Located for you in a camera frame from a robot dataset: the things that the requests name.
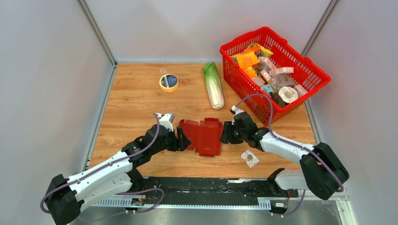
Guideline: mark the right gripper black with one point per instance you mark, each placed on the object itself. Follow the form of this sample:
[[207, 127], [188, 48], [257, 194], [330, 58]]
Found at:
[[226, 137]]

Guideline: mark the red plastic shopping basket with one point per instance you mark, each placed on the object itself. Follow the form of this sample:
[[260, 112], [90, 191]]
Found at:
[[261, 61]]

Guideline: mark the yellow masking tape roll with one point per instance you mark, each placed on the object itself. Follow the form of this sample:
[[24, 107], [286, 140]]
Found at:
[[169, 83]]

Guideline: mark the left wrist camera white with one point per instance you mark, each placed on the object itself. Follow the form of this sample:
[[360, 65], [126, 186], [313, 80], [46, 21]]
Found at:
[[166, 120]]

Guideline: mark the toilet paper roll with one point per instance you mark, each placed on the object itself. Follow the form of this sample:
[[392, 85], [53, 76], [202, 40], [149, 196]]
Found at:
[[288, 94]]

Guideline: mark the pink white long box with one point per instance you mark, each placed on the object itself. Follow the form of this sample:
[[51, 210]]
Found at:
[[282, 70]]

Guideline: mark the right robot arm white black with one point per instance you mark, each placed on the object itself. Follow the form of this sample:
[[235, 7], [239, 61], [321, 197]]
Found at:
[[321, 171]]

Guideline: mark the yellow snack bag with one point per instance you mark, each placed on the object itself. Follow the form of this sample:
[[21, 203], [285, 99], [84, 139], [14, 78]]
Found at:
[[259, 50]]

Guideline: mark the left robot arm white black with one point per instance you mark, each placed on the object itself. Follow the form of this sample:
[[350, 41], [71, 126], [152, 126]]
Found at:
[[66, 198]]

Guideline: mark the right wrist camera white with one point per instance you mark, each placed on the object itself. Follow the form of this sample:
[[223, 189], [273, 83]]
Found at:
[[235, 110]]

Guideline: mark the aluminium frame rail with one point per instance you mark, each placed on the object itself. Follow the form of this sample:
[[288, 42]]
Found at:
[[131, 199]]

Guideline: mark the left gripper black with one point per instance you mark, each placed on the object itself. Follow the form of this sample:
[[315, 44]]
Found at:
[[180, 144]]

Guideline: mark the orange snack box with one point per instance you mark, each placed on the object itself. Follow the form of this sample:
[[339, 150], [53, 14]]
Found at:
[[246, 59]]

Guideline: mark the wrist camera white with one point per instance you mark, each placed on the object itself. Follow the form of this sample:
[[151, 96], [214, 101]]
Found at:
[[166, 120], [235, 110]]

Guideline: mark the napa cabbage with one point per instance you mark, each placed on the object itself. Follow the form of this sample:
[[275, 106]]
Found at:
[[213, 85]]

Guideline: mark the small clear plastic packet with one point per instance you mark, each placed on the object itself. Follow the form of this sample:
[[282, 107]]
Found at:
[[250, 159]]

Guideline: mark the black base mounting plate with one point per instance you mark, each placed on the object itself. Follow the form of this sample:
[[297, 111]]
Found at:
[[192, 191]]

